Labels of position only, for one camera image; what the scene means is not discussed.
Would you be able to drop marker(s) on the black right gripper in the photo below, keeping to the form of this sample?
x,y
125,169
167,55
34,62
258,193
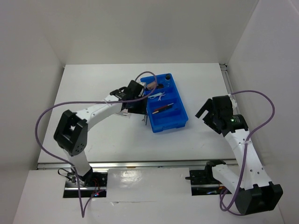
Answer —
x,y
209,106

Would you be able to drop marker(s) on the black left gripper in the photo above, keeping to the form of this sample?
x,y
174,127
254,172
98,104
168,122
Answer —
x,y
141,109

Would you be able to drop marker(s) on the beige foundation bottle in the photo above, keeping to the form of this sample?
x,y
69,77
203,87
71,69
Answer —
x,y
154,85

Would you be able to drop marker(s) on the false eyelash case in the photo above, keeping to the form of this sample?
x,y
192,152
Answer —
x,y
124,114

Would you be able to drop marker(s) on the silver hair clip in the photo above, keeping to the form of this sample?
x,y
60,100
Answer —
x,y
145,119

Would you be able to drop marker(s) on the clear bottle black cap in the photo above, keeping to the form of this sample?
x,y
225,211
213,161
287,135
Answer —
x,y
168,81

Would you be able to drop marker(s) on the blue plastic organizer tray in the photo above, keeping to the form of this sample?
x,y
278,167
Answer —
x,y
165,120

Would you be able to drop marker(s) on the red silver lip pencil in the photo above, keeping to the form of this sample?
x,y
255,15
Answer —
x,y
162,107

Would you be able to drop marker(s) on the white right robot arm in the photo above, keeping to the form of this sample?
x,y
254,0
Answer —
x,y
253,190

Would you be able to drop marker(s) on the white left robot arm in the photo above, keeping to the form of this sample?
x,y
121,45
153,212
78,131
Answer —
x,y
72,129

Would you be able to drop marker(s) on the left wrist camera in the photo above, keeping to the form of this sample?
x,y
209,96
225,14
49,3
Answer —
x,y
143,84

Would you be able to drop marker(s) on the aluminium side rail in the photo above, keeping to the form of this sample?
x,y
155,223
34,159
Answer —
x,y
224,71

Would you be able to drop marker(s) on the aluminium front rail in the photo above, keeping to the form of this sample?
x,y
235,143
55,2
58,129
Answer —
x,y
135,164

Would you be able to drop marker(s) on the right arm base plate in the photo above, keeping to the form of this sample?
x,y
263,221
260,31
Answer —
x,y
202,184

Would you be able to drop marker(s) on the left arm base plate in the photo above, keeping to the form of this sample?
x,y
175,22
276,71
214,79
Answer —
x,y
97,185

